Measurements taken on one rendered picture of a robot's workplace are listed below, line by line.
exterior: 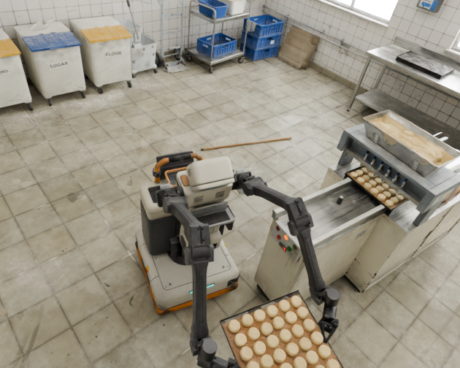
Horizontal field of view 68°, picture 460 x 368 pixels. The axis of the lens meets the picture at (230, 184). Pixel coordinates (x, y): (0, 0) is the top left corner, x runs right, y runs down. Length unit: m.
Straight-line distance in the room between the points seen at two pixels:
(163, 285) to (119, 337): 0.46
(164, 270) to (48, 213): 1.32
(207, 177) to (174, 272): 1.02
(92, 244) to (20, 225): 0.64
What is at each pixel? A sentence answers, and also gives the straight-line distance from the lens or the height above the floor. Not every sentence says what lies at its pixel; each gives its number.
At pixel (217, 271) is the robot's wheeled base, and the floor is 0.28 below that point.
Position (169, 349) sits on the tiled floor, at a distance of 2.58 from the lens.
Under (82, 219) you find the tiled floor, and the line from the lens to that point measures 3.27.
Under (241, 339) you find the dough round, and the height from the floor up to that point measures 1.02.
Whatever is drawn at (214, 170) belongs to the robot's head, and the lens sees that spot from 1.70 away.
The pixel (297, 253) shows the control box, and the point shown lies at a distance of 2.10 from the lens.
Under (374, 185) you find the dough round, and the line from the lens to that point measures 2.59.
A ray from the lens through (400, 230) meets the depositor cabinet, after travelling 2.51.
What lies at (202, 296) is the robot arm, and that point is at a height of 1.17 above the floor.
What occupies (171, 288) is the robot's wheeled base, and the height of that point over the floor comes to 0.28.
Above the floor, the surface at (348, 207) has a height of 0.84.
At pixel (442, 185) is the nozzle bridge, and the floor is 1.18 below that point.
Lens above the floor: 2.40
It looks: 42 degrees down
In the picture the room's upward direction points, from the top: 10 degrees clockwise
